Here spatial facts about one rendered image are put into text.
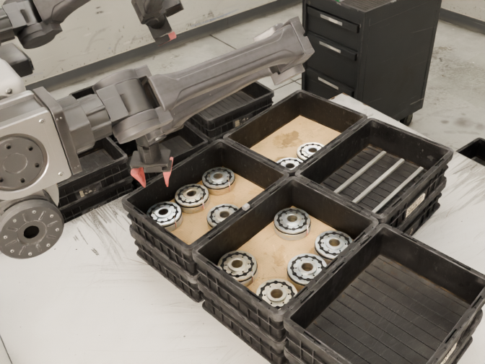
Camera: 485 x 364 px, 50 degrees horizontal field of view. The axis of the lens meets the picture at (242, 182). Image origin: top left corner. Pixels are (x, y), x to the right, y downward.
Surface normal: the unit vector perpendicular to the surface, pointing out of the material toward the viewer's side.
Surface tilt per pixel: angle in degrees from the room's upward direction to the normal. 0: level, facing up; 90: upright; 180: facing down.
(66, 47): 90
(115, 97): 49
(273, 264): 0
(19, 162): 90
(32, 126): 90
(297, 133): 0
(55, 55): 90
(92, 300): 0
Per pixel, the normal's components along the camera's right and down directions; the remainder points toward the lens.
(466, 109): -0.06, -0.77
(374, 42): 0.59, 0.48
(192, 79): 0.39, -0.13
